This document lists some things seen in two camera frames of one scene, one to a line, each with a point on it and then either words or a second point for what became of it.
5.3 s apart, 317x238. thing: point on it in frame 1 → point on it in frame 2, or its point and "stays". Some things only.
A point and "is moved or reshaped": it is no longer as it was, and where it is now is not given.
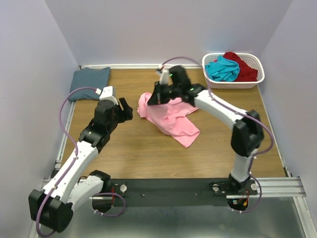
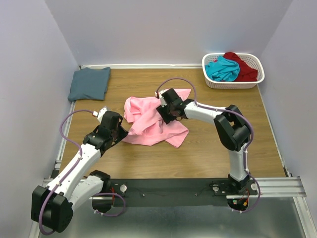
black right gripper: [156, 97] → [166, 118]
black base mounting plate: [177, 192] stays
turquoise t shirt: [223, 69] stays
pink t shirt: [170, 117] is moved or reshaped
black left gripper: [127, 114] → [123, 133]
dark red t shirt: [246, 73] stays
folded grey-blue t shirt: [88, 78] stays
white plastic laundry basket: [252, 59] stays
